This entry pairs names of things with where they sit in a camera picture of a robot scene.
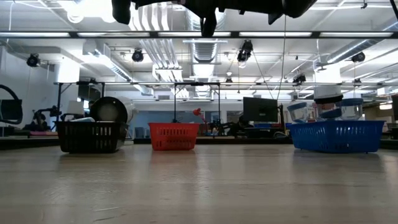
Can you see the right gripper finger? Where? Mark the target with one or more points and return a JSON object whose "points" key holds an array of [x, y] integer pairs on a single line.
{"points": [[209, 26]]}

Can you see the black capped sand hourglass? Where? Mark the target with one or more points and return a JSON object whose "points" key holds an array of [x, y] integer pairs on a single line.
{"points": [[328, 99]]}

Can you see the black background robot arm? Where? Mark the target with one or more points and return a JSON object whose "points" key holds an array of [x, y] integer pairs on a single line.
{"points": [[40, 119]]}

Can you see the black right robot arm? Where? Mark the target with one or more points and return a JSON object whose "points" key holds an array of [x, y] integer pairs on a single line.
{"points": [[264, 5]]}

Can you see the red background robot arm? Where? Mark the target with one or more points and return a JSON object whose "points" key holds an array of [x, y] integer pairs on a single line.
{"points": [[197, 112]]}

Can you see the black ceiling spotlight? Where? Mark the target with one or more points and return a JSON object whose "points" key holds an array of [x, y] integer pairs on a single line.
{"points": [[299, 78], [137, 56], [33, 60], [245, 49], [358, 57]]}

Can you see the black monitor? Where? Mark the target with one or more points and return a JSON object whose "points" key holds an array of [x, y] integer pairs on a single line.
{"points": [[259, 109]]}

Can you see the red plastic basket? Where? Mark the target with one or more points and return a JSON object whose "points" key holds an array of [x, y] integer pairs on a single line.
{"points": [[174, 137]]}

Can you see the white cylindrical lamp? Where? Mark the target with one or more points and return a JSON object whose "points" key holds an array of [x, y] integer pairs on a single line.
{"points": [[119, 109]]}

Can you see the white round pillar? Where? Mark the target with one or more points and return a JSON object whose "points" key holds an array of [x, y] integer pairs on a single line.
{"points": [[328, 88]]}

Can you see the black plastic basket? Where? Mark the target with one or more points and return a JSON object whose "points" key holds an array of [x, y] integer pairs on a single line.
{"points": [[90, 138]]}

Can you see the blue plastic basket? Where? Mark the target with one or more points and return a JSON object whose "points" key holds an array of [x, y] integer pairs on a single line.
{"points": [[337, 137]]}

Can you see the silver ventilation duct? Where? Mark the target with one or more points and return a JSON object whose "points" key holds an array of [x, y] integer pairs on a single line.
{"points": [[205, 49]]}

